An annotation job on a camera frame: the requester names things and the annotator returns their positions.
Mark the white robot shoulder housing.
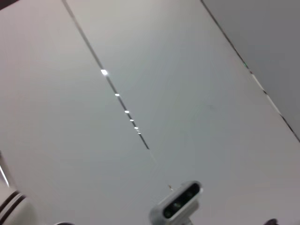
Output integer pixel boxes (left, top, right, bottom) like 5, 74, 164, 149
0, 150, 38, 225

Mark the silver head camera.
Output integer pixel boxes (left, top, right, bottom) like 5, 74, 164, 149
149, 180, 203, 225

